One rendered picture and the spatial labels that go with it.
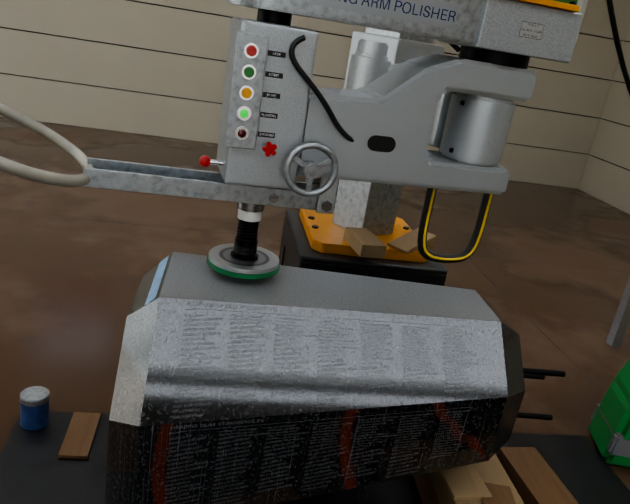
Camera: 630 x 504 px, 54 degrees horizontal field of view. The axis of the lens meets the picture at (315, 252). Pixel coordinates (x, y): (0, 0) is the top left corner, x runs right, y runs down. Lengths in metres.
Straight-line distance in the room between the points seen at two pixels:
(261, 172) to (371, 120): 0.33
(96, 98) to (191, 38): 1.33
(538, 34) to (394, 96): 0.43
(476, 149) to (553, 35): 0.36
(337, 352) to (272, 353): 0.18
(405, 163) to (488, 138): 0.26
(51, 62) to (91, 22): 0.66
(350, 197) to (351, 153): 0.83
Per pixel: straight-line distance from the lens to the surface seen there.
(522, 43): 1.85
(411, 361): 1.76
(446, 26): 1.75
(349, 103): 1.69
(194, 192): 1.71
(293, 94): 1.64
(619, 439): 2.97
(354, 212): 2.52
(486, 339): 1.88
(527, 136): 8.85
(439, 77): 1.77
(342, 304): 1.77
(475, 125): 1.87
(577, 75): 9.03
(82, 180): 1.66
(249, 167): 1.65
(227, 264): 1.78
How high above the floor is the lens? 1.55
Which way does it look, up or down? 20 degrees down
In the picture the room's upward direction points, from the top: 10 degrees clockwise
